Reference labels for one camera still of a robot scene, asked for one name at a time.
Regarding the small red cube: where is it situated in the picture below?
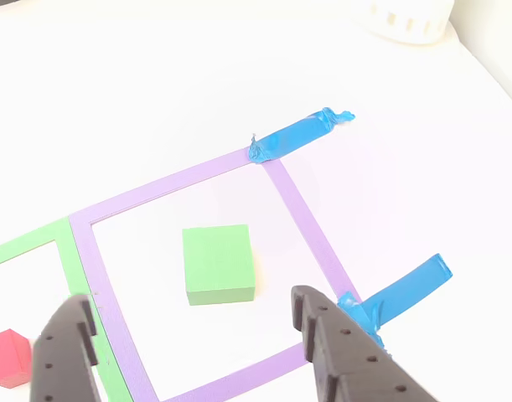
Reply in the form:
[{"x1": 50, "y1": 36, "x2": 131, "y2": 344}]
[{"x1": 0, "y1": 328, "x2": 34, "y2": 389}]

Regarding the green cube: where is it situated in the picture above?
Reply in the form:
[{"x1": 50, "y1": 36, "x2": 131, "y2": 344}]
[{"x1": 181, "y1": 224, "x2": 256, "y2": 307}]

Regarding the blue tape strip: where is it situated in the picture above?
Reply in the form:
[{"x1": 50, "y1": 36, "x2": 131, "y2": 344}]
[
  {"x1": 335, "y1": 252, "x2": 454, "y2": 351},
  {"x1": 247, "y1": 106, "x2": 357, "y2": 164}
]

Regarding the white slotted printed cylinder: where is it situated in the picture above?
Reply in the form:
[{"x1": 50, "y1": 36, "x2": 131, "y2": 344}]
[{"x1": 351, "y1": 0, "x2": 456, "y2": 46}]

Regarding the green square frame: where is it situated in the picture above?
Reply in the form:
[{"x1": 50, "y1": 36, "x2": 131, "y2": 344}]
[{"x1": 0, "y1": 216, "x2": 136, "y2": 402}]

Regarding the purple square frame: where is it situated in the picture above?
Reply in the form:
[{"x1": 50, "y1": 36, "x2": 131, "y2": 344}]
[{"x1": 67, "y1": 147, "x2": 364, "y2": 402}]

